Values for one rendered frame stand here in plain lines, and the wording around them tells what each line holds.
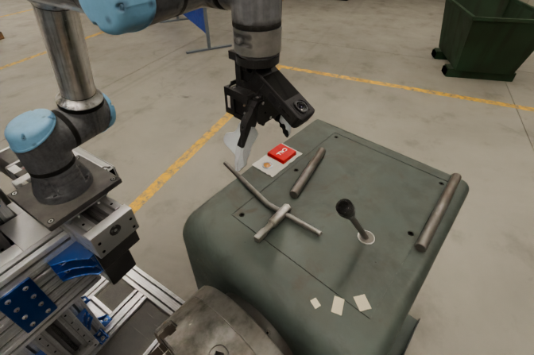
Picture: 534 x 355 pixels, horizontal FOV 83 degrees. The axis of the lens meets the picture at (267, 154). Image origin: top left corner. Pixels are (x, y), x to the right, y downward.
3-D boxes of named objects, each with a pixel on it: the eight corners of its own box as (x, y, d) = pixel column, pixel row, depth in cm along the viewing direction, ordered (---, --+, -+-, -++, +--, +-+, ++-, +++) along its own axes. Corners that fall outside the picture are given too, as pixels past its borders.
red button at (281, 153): (280, 148, 90) (280, 142, 89) (296, 156, 87) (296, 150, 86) (267, 157, 87) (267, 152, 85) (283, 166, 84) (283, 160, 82)
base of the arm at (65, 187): (25, 191, 88) (6, 166, 82) (74, 163, 98) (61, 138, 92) (54, 213, 81) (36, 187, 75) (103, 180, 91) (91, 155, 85)
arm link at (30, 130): (15, 166, 81) (-14, 124, 73) (61, 140, 91) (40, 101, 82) (42, 180, 77) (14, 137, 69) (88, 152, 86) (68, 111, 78)
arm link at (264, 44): (292, 24, 46) (255, 36, 41) (290, 53, 49) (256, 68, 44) (256, 15, 50) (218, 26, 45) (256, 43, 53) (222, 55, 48)
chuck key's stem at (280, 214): (260, 245, 63) (292, 212, 70) (260, 239, 61) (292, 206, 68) (252, 240, 64) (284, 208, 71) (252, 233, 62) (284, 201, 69)
